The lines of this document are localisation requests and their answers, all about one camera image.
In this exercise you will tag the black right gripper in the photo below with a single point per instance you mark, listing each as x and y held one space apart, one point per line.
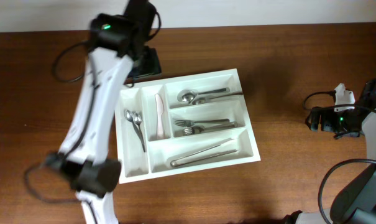
325 124

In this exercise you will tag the small silver teaspoon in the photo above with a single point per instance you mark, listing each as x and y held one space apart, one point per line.
137 119
130 117

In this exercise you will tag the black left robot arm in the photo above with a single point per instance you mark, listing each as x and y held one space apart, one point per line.
116 50

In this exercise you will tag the pink plastic knife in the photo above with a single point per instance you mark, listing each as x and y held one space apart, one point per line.
160 110

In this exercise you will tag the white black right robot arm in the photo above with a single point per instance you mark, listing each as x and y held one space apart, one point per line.
347 117

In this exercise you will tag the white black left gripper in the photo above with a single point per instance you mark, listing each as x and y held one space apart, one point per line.
152 61

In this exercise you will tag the large silver spoon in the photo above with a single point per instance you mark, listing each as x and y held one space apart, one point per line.
204 100
187 96

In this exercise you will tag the white plastic cutlery tray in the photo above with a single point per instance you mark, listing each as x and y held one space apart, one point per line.
155 163

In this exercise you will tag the silver fork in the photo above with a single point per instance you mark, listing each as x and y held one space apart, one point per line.
190 123
201 129

